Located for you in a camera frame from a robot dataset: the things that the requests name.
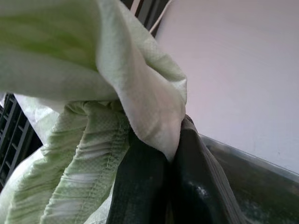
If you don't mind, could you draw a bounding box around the black plastic laundry basket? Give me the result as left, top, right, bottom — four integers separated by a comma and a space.
0, 92, 44, 189

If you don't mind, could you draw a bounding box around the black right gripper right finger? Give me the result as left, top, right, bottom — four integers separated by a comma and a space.
170, 116, 246, 224

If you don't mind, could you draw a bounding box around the white cable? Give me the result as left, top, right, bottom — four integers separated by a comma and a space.
149, 0, 173, 34

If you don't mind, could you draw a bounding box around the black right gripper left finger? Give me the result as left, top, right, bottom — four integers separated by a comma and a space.
107, 134, 173, 224

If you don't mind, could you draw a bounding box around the light green cloth garment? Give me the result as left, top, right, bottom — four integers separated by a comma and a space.
0, 0, 189, 224

